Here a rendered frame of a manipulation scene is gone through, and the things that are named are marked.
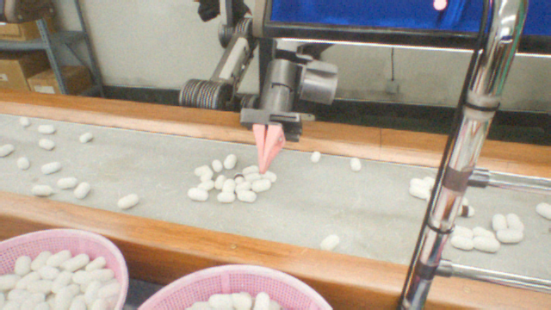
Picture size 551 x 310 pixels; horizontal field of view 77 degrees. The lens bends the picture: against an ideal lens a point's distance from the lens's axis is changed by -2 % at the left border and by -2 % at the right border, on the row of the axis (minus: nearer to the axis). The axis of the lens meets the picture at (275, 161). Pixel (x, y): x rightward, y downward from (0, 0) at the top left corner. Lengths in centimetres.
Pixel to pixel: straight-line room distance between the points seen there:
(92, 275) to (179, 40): 244
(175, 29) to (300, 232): 243
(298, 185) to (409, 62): 211
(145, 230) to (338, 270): 29
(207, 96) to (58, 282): 62
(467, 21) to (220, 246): 41
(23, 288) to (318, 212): 45
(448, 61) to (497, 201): 207
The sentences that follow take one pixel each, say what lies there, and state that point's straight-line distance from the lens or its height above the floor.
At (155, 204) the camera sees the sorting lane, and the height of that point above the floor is 74.
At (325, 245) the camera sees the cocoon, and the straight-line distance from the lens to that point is 54.
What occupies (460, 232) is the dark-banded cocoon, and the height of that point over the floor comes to 76.
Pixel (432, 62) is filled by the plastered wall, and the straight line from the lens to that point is 274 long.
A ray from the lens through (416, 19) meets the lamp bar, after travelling 43.
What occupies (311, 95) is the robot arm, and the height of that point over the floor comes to 91.
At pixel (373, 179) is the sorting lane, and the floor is 74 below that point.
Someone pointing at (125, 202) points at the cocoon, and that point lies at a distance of 66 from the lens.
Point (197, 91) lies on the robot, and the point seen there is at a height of 78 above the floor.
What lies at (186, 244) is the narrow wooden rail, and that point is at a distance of 54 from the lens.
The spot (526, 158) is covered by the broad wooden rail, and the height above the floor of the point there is 76.
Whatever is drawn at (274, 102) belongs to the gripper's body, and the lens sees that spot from 60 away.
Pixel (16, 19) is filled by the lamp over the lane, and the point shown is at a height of 105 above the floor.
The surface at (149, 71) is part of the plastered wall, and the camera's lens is 307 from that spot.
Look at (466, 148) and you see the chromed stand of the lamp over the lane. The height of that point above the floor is 99.
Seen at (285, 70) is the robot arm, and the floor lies 95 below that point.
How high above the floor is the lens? 114
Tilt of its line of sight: 32 degrees down
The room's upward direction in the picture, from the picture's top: straight up
